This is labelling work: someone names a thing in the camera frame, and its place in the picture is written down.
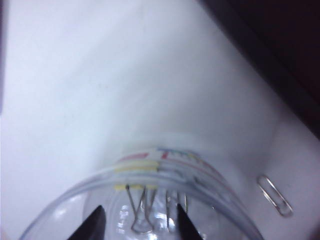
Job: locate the silver paper clip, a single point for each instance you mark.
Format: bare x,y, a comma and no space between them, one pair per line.
275,196

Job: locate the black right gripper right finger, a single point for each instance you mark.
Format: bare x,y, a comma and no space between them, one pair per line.
186,225

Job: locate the yellow binder clip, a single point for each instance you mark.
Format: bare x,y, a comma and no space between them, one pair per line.
136,187

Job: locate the white desk riser board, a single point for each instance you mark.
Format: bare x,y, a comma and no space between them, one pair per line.
125,75

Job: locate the round transparent plastic jar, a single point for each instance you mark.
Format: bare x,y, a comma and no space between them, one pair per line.
175,181

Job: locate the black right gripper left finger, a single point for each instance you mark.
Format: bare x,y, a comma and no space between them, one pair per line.
95,225

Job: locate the black computer keyboard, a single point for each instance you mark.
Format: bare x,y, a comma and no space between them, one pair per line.
287,37

